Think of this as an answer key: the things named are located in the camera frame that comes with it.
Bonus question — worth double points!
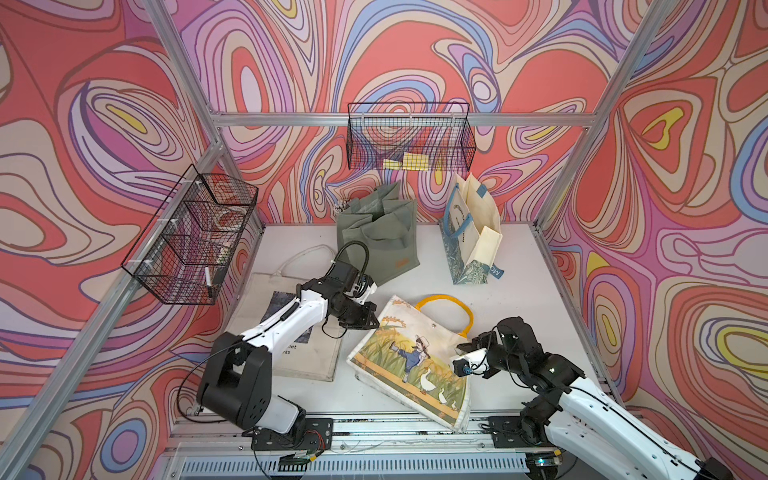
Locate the cream canvas tote bag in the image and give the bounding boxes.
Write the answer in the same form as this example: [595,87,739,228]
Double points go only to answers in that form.
[227,244,341,382]

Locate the white bag yellow handles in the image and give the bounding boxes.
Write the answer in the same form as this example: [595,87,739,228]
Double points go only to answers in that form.
[346,296,471,432]

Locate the olive green fabric bag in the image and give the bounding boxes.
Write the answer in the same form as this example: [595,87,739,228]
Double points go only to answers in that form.
[336,182,420,286]

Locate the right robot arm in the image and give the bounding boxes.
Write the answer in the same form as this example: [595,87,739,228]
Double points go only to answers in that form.
[452,317,734,479]

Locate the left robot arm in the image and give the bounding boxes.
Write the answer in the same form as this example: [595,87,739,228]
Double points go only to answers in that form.
[196,240,379,441]

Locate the yellow sticky notes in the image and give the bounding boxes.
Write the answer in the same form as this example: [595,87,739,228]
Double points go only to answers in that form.
[382,152,430,171]

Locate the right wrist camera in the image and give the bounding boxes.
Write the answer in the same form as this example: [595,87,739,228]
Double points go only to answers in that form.
[451,348,489,377]

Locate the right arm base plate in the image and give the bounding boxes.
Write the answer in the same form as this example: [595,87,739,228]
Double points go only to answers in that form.
[479,415,555,449]

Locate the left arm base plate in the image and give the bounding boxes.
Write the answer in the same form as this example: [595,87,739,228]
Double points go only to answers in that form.
[249,417,334,453]

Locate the beige bag blue handles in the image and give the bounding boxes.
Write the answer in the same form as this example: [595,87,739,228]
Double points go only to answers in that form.
[441,174,504,285]

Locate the black wire basket left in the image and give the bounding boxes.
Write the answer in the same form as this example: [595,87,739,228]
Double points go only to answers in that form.
[121,166,258,305]

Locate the black wire basket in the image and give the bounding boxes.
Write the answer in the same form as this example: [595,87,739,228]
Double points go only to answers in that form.
[121,166,258,305]
[346,100,477,176]

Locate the black wire basket back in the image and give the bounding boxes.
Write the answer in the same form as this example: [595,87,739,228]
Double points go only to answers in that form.
[346,100,477,176]

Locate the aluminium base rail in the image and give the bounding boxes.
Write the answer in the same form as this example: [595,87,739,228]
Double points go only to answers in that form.
[161,409,661,480]

